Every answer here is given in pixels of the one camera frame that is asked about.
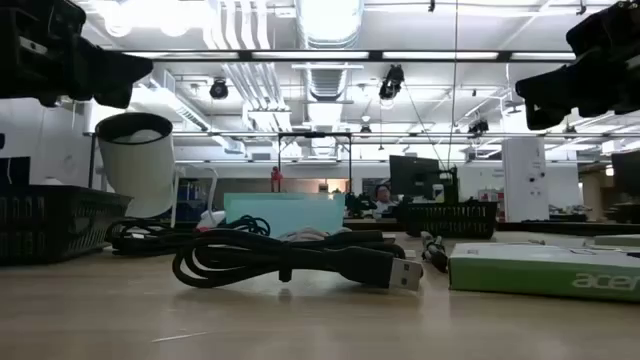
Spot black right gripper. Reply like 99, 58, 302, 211
514, 0, 640, 132

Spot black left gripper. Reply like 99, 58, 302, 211
0, 0, 154, 110

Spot pale box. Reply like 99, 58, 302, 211
592, 233, 640, 248

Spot thin black cable bundle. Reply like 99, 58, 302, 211
105, 214, 272, 258

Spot green acer box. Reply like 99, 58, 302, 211
447, 241, 640, 304

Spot short braided cable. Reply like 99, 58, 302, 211
419, 230, 451, 274

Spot thick black USB cable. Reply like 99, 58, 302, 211
172, 228, 425, 293

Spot teal translucent plastic bin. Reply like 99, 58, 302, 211
223, 192, 346, 239

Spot black vertical pole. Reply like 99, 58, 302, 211
88, 131, 98, 189

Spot white pillar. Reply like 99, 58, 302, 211
501, 137, 550, 223

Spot white cylindrical lamp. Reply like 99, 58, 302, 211
94, 112, 181, 220

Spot dark monitor at room edge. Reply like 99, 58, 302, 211
610, 149, 640, 200

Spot black flat screen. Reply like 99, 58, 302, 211
0, 156, 32, 188

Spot black computer monitor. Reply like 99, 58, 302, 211
389, 154, 459, 200

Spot small black slotted basket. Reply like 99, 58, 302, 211
398, 199, 500, 240

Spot large black slotted basket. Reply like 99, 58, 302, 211
0, 183, 134, 266

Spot white gadget with loop stand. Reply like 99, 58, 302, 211
172, 164, 227, 233

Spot person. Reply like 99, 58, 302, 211
372, 183, 399, 220

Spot thin hanging cable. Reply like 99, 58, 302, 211
446, 0, 460, 172

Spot black overhead camera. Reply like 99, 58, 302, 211
377, 63, 406, 102

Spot black overhead frame bar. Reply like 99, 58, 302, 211
112, 49, 576, 64

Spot silver ceiling air duct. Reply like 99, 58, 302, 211
294, 0, 366, 102

